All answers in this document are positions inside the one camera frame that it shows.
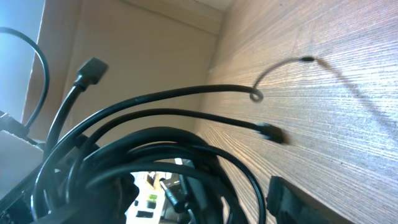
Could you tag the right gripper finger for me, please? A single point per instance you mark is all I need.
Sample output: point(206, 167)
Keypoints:
point(291, 205)

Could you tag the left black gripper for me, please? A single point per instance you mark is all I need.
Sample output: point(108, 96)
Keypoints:
point(103, 194)

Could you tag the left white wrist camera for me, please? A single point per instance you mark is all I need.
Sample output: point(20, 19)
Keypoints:
point(18, 159)

